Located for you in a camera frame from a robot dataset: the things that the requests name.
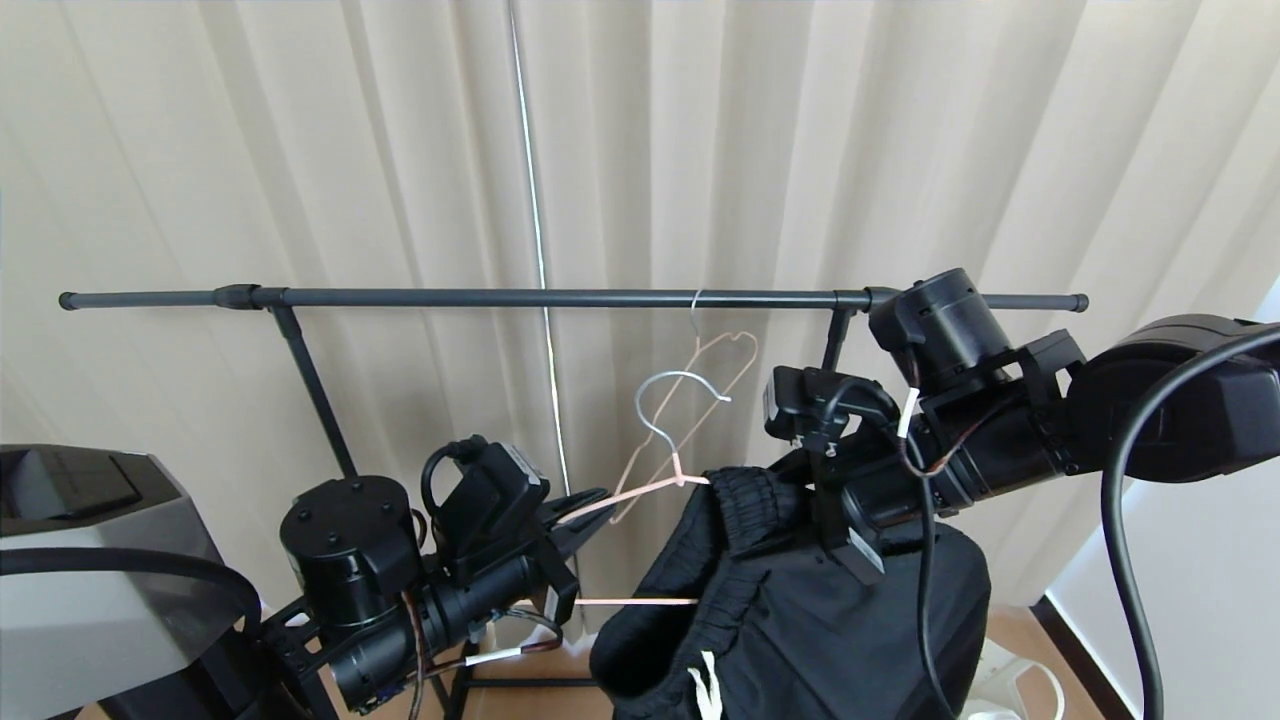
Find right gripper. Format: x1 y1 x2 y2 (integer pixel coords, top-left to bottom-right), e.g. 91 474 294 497
808 395 1081 588

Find white laundry basket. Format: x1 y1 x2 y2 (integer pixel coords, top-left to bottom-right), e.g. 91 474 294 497
960 640 1067 720

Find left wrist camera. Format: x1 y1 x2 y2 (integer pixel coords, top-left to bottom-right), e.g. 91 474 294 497
420 435 553 586

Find pink clothes hanger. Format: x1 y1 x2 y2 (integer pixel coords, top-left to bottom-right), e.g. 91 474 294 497
555 370 733 609
608 290 759 526

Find black clothes rack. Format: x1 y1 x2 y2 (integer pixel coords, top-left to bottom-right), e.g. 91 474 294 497
58 284 1089 720

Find beige curtain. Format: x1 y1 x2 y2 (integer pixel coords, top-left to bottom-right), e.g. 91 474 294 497
0 0 1280 641

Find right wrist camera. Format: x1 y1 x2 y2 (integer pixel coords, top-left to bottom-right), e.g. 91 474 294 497
763 365 903 471

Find black shorts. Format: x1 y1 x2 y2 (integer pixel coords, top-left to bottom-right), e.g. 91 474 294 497
588 465 993 720

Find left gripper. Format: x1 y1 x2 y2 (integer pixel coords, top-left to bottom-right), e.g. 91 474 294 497
330 525 583 715

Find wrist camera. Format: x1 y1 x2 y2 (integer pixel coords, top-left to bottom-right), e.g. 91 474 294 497
763 365 903 471
420 435 553 586

